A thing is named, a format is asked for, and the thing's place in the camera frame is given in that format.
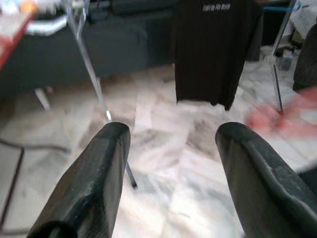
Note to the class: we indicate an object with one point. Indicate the black TV console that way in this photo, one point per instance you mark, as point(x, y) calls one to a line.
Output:
point(123, 49)

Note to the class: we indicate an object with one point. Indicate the marble-top folding table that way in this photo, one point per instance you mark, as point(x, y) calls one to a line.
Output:
point(17, 42)

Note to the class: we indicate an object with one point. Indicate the black shirt with white print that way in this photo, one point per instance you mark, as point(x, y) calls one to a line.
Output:
point(210, 49)

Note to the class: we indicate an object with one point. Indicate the lace-covered side table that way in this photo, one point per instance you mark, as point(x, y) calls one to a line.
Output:
point(303, 22)

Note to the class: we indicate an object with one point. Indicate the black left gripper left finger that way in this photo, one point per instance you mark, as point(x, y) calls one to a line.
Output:
point(86, 186)

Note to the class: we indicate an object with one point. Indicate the silver metal clothes rack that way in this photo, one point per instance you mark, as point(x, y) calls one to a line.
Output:
point(86, 57)

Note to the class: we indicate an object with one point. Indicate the red plastic hanger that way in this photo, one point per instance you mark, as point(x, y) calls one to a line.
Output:
point(265, 119)

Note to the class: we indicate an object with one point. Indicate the dark grey fabric sofa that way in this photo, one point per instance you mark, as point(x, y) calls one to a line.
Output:
point(305, 62)

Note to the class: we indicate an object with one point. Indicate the orange round plush toy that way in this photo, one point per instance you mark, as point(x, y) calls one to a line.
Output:
point(27, 5)

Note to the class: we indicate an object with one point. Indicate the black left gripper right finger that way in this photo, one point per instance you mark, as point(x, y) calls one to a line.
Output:
point(262, 193)

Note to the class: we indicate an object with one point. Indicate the blue plastic hanger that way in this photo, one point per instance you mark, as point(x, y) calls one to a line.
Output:
point(277, 8)

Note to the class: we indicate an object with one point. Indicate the white paper stack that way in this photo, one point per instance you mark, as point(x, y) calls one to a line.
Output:
point(47, 26)

